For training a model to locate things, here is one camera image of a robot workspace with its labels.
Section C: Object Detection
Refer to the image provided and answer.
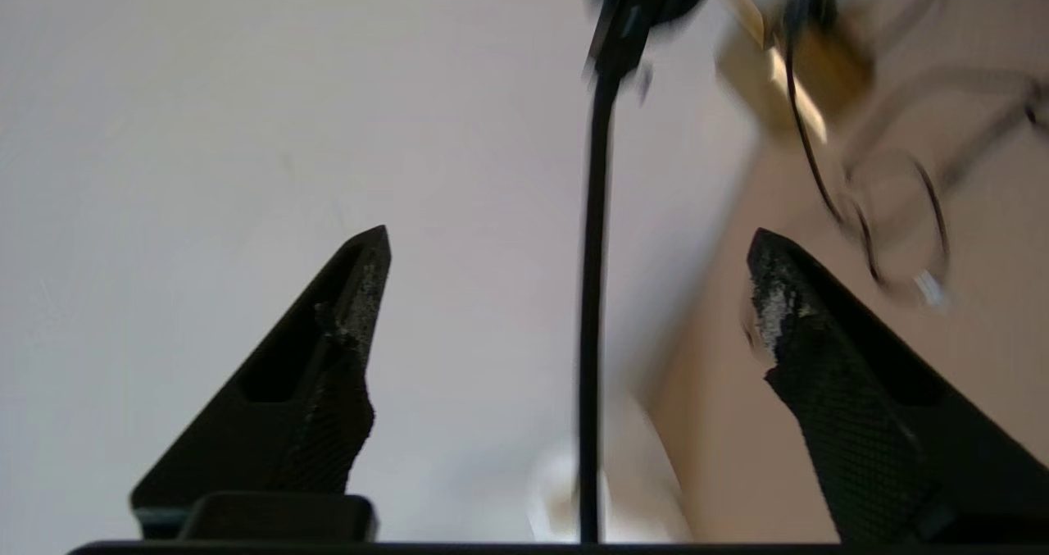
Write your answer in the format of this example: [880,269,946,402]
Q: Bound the small silver connector tip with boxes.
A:
[914,270,951,310]

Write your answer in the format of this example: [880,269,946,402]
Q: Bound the black lamp cable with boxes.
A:
[779,0,1049,289]

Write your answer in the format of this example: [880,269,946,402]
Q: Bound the white toilet paper roll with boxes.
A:
[529,436,693,544]

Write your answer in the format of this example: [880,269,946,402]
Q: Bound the black ethernet cable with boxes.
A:
[576,67,620,544]

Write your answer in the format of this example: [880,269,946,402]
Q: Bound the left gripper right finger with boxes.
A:
[744,228,1049,544]

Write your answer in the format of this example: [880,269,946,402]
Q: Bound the brass desk lamp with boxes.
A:
[715,0,876,144]

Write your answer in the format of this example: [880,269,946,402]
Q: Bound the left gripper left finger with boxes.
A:
[129,225,393,541]

